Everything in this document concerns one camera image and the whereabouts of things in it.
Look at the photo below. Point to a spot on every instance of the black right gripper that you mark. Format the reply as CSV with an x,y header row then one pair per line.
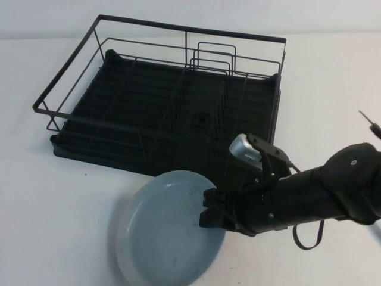
x,y
253,208

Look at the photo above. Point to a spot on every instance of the blue grey round plate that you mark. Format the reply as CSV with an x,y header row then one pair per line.
x,y
160,226

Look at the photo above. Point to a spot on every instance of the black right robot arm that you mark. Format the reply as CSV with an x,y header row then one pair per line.
x,y
327,193

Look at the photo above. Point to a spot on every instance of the black plastic drip tray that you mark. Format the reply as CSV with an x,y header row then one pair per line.
x,y
104,155

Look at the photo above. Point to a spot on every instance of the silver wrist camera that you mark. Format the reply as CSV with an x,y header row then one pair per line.
x,y
242,147

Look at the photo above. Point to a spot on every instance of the black camera bracket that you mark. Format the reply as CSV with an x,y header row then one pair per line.
x,y
274,155

